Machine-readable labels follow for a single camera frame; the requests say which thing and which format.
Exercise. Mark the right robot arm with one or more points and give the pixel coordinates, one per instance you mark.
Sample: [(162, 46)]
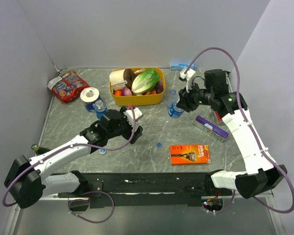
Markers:
[(260, 174)]

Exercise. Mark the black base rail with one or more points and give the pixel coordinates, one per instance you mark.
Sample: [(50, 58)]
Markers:
[(146, 189)]

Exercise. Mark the orange razor box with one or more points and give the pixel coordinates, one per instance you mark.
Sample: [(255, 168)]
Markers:
[(190, 154)]

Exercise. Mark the yellow plastic bin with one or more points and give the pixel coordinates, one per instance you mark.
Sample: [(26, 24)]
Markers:
[(147, 98)]

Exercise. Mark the orange carrot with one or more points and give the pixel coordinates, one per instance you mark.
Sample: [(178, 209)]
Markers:
[(118, 93)]

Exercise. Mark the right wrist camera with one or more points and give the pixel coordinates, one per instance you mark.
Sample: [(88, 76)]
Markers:
[(187, 75)]

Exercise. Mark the purple onion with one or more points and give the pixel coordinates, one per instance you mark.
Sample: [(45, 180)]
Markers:
[(126, 92)]

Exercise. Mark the green lettuce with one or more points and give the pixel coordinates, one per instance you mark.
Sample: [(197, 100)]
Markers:
[(145, 81)]

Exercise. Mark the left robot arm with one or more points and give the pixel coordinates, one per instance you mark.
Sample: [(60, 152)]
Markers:
[(30, 179)]

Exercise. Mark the blue tissue pack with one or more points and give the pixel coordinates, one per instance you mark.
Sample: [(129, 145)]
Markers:
[(178, 66)]

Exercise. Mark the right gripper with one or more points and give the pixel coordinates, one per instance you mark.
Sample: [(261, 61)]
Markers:
[(185, 101)]

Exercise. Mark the dark eggplant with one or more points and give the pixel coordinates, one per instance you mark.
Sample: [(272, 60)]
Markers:
[(159, 87)]

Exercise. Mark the green glass bottle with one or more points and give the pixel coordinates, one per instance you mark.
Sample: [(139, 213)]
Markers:
[(39, 150)]

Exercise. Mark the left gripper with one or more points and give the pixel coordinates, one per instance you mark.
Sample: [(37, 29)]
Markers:
[(128, 134)]

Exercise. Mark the red flat bar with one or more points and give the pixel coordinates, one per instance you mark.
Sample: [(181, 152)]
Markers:
[(218, 118)]

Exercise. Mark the purple toothpaste box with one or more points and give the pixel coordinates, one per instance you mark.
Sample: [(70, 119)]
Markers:
[(210, 129)]

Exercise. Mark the white paper bag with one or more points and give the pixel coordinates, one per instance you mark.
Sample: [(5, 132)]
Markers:
[(117, 80)]

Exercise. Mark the toilet paper roll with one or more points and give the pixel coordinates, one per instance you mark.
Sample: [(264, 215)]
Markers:
[(89, 96)]

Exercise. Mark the brown bread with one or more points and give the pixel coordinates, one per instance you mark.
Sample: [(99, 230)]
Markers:
[(129, 76)]

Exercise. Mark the red snack bag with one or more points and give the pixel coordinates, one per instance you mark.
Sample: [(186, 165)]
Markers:
[(68, 86)]

